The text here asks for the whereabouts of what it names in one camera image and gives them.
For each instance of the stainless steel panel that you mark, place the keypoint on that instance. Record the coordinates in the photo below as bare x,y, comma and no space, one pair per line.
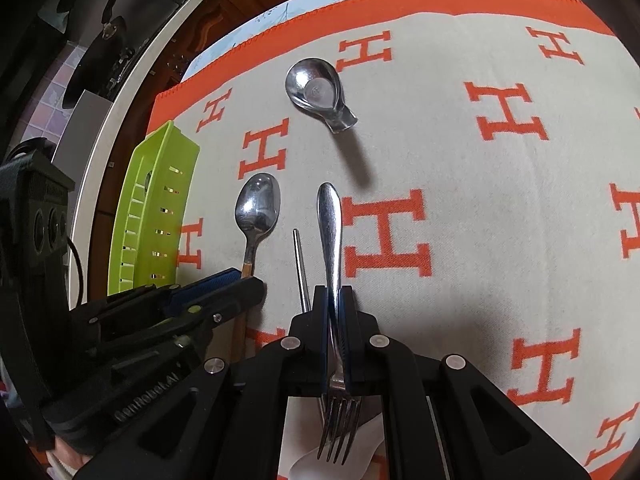
85,120

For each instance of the black gas stove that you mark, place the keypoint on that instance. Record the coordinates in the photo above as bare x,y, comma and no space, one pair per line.
145,0

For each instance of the person's left hand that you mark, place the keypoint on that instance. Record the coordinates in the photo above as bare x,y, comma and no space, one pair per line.
67,460

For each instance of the green plastic utensil tray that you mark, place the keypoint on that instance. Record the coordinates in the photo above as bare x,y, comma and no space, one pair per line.
165,160

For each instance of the light blue floral tablecloth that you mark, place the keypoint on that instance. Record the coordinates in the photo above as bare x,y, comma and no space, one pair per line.
280,12

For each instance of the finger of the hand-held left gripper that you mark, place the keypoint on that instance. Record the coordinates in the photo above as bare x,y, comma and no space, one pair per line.
230,300
210,285

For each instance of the metal chopstick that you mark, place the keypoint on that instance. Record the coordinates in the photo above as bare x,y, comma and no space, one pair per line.
301,270

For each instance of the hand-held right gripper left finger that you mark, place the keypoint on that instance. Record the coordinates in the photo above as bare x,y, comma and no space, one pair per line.
322,325

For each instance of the orange and beige printed blanket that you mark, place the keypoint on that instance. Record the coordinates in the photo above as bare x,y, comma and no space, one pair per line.
450,210

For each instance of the metal fork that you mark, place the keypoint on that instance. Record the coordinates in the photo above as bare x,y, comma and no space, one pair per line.
329,220

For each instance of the white kitchen countertop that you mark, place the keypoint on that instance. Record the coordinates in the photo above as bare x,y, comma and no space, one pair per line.
122,120

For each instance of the white plastic spoon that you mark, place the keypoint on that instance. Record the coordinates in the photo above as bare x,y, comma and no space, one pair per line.
370,440

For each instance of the short metal soup spoon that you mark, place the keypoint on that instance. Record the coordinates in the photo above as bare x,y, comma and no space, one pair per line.
312,85

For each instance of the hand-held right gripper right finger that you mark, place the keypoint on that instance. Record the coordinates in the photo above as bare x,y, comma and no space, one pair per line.
348,350

